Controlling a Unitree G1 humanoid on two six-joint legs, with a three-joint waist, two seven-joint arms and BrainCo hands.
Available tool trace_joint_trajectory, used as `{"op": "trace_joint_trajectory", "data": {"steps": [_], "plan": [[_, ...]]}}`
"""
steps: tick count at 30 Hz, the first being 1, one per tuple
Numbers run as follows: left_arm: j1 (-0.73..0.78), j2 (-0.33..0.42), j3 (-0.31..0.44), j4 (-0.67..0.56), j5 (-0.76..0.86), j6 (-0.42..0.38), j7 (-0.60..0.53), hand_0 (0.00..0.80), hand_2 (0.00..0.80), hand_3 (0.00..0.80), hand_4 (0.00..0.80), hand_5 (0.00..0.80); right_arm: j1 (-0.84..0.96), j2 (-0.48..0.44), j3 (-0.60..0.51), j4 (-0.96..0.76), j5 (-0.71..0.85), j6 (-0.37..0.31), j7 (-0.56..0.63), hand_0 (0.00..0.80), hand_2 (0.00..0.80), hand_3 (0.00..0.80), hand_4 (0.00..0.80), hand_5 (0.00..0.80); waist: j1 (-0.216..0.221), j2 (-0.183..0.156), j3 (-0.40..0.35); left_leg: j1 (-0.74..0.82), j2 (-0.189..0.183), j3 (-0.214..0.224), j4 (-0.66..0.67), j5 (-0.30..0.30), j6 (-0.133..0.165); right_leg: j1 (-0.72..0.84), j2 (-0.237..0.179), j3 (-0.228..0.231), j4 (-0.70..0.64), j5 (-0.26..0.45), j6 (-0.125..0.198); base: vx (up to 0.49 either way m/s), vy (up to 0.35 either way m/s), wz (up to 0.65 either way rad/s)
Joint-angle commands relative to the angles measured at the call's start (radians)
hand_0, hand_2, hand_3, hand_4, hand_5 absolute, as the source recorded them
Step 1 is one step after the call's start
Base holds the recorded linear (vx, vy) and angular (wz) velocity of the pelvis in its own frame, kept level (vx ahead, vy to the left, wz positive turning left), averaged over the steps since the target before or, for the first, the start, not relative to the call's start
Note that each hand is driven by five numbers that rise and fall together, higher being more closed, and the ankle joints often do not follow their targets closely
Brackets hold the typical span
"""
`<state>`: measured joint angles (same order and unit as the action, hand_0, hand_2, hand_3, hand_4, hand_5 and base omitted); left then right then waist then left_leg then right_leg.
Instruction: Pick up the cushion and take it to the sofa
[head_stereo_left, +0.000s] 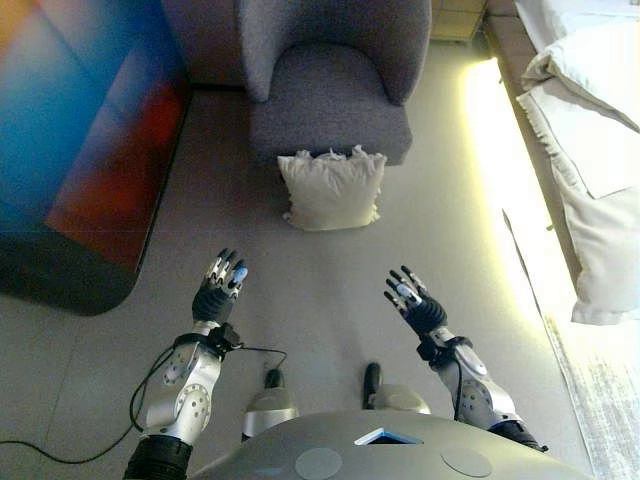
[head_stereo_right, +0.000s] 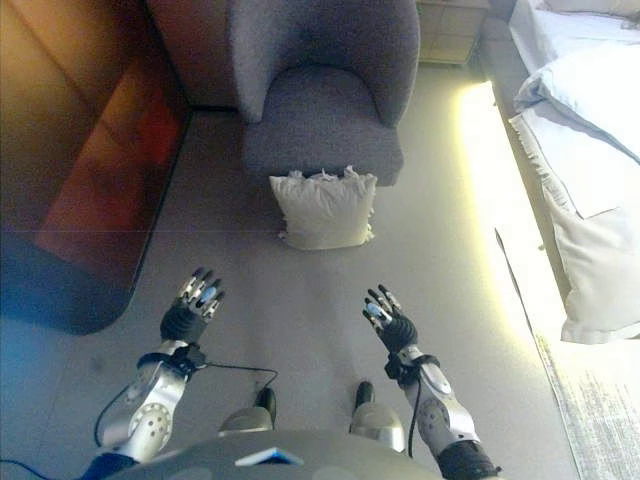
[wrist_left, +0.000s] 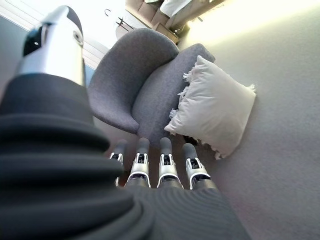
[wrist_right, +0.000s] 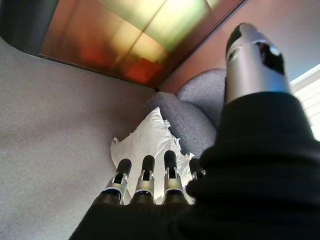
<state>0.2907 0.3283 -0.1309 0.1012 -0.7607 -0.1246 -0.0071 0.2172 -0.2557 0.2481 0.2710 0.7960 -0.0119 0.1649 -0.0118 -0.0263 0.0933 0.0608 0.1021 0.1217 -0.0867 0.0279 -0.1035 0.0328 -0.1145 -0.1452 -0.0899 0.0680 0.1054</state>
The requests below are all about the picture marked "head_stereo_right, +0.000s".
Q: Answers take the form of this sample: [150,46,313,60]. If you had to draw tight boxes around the grey upholstered armchair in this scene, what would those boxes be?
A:
[147,0,421,188]

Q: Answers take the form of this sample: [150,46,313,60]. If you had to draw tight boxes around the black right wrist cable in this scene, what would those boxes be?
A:
[407,367,422,459]

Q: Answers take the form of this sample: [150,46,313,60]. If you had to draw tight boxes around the brown wooden cabinet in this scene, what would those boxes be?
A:
[0,0,194,336]

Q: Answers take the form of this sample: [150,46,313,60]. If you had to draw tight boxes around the grey robot torso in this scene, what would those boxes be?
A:
[94,430,446,480]

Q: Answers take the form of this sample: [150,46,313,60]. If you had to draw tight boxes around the silver right robot leg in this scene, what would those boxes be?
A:
[348,381,407,454]

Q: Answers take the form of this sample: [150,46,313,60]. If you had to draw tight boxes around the light wooden nightstand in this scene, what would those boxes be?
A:
[415,0,489,66]

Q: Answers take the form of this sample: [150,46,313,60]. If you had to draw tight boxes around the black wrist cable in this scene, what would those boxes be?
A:
[407,367,422,459]
[93,360,279,447]

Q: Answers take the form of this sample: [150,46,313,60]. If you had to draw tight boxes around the white bed pillow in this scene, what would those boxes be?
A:
[513,47,640,165]

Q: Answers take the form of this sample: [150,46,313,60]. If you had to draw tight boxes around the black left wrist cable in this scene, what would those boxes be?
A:
[93,360,279,447]

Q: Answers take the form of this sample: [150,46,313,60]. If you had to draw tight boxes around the bed with white linen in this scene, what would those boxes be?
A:
[478,0,640,346]

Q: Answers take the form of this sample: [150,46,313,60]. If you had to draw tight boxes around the white fringed cushion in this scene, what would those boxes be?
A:
[268,166,379,251]

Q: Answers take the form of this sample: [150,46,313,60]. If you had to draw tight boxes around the silver robot leg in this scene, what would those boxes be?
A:
[348,381,407,454]
[218,387,277,434]

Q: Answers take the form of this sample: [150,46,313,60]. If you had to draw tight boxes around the grey patterned rug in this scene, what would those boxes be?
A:
[533,333,640,480]

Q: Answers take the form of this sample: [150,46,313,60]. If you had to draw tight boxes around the silver left robot leg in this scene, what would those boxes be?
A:
[218,387,277,434]

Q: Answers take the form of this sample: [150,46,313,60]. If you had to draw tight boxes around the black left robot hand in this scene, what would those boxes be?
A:
[159,267,227,347]

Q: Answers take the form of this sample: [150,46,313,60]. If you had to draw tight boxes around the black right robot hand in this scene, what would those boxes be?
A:
[362,284,419,355]

